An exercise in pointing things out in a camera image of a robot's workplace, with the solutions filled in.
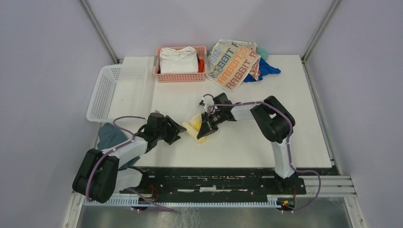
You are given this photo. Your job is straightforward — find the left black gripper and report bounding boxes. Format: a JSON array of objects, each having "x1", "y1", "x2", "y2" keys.
[{"x1": 156, "y1": 115, "x2": 186, "y2": 145}]

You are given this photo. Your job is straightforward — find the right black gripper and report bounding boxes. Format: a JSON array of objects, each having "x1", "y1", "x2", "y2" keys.
[{"x1": 198, "y1": 109, "x2": 225, "y2": 139}]

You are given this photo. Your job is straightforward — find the yellow duck towel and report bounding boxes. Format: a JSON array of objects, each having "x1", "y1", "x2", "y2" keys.
[{"x1": 182, "y1": 114, "x2": 207, "y2": 144}]

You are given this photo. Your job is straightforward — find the rabbit print towel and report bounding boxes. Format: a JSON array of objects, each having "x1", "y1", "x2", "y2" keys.
[{"x1": 206, "y1": 39, "x2": 261, "y2": 93}]

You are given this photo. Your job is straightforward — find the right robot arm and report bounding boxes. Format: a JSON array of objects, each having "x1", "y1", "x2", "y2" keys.
[{"x1": 196, "y1": 93, "x2": 298, "y2": 194}]

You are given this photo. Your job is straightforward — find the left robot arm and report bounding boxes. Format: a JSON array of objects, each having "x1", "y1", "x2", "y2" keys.
[{"x1": 72, "y1": 113, "x2": 186, "y2": 203}]

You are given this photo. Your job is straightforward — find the orange towel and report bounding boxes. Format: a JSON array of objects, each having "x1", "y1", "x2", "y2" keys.
[{"x1": 198, "y1": 58, "x2": 205, "y2": 73}]

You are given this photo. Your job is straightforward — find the grey blue towel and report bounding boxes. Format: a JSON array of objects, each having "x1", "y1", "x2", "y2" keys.
[{"x1": 97, "y1": 123, "x2": 133, "y2": 155}]

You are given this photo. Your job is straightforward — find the white folded towel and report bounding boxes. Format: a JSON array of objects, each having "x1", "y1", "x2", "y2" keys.
[{"x1": 159, "y1": 46, "x2": 199, "y2": 74}]

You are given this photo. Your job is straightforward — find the white plastic basket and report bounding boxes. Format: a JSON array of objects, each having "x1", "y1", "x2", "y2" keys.
[{"x1": 86, "y1": 65, "x2": 148, "y2": 123}]

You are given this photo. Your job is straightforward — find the pink plastic basket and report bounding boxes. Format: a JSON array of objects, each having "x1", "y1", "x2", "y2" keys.
[{"x1": 153, "y1": 46, "x2": 207, "y2": 83}]

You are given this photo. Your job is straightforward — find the teal green towel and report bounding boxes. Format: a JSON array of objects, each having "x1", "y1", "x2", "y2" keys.
[{"x1": 258, "y1": 47, "x2": 269, "y2": 61}]

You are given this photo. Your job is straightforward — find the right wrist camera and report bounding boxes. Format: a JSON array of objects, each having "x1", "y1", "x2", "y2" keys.
[{"x1": 199, "y1": 97, "x2": 208, "y2": 111}]

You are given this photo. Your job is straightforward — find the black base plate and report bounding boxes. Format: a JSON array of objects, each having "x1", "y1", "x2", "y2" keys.
[{"x1": 134, "y1": 167, "x2": 307, "y2": 203}]

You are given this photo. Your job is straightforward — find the white cable duct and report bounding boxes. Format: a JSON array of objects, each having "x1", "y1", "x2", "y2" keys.
[{"x1": 83, "y1": 195, "x2": 281, "y2": 209}]

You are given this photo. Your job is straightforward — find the aluminium frame rails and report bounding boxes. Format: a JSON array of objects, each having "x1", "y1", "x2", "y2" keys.
[{"x1": 62, "y1": 176, "x2": 367, "y2": 228}]

